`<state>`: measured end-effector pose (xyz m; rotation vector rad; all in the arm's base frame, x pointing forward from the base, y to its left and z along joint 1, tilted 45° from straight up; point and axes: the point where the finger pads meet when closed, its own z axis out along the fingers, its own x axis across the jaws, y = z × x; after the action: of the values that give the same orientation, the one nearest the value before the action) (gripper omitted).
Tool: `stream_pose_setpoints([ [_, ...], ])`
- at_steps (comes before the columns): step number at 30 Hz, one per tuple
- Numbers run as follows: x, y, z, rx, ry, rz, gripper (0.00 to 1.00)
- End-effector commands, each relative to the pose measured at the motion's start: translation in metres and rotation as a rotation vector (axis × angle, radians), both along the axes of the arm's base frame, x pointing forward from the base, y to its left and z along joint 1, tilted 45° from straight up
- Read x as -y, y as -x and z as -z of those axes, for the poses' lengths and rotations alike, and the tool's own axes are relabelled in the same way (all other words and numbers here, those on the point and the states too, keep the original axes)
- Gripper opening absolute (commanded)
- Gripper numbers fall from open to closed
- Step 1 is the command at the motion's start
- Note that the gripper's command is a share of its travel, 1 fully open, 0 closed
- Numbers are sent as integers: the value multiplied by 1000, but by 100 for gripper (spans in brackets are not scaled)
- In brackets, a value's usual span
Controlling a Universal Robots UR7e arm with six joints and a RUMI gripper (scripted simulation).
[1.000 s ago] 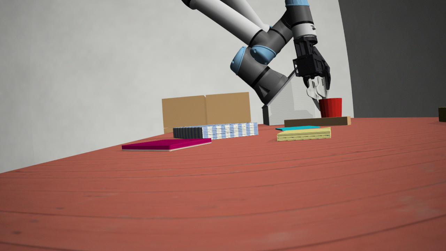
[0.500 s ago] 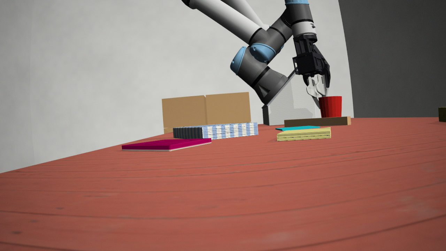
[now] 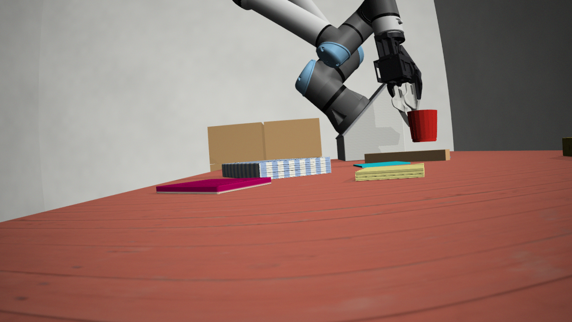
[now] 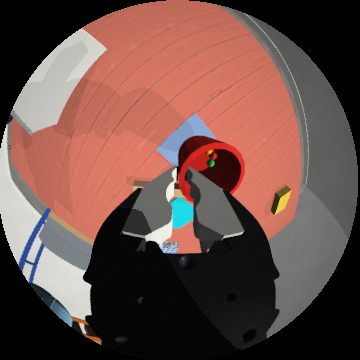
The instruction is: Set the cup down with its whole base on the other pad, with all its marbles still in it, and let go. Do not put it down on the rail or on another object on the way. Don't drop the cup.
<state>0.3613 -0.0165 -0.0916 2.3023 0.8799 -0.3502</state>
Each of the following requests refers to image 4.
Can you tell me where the red cup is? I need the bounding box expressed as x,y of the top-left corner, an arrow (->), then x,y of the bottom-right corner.
178,135 -> 245,202

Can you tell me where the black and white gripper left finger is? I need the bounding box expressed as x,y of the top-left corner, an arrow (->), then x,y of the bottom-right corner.
83,165 -> 178,285

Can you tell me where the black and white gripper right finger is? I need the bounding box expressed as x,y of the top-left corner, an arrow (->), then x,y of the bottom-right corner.
185,166 -> 280,280

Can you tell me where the yellow sponge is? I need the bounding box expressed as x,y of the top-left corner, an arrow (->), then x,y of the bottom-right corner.
271,186 -> 291,215

